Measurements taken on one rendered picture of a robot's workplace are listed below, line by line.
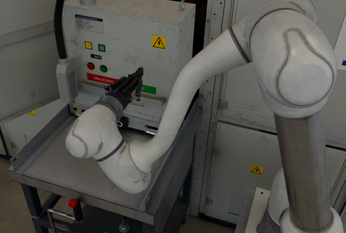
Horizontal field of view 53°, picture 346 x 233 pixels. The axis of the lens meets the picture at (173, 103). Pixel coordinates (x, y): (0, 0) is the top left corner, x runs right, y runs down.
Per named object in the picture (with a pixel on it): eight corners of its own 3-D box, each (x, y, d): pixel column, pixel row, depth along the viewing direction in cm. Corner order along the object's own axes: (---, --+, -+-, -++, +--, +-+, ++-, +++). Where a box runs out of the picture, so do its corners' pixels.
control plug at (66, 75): (70, 103, 148) (64, 67, 138) (60, 101, 149) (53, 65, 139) (80, 94, 154) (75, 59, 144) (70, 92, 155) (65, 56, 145)
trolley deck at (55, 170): (154, 225, 125) (154, 215, 122) (10, 179, 140) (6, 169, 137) (202, 118, 178) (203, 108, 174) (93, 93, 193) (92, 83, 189)
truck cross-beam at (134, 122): (178, 139, 152) (178, 129, 149) (70, 112, 165) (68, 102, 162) (182, 132, 156) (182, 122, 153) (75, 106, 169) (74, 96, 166)
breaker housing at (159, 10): (174, 129, 151) (179, 22, 123) (74, 104, 163) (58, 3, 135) (204, 73, 191) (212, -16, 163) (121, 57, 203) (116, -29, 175)
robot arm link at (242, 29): (225, 14, 86) (231, 35, 75) (294, -29, 80) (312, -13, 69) (249, 54, 92) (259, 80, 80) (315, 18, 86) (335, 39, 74)
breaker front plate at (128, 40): (172, 130, 151) (177, 25, 123) (74, 105, 162) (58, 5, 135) (173, 128, 152) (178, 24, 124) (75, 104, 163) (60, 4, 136)
